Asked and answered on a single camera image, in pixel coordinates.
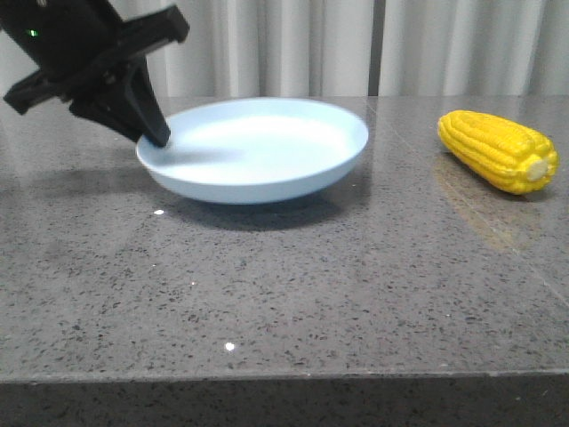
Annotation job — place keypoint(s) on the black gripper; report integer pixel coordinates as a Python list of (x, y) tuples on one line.
[(74, 43)]

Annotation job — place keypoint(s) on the light blue round plate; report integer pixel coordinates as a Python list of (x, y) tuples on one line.
[(255, 151)]

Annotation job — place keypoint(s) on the yellow plastic corn cob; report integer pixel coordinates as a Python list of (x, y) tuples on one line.
[(512, 157)]

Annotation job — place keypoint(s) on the white pleated curtain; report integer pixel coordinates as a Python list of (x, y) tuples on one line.
[(357, 48)]

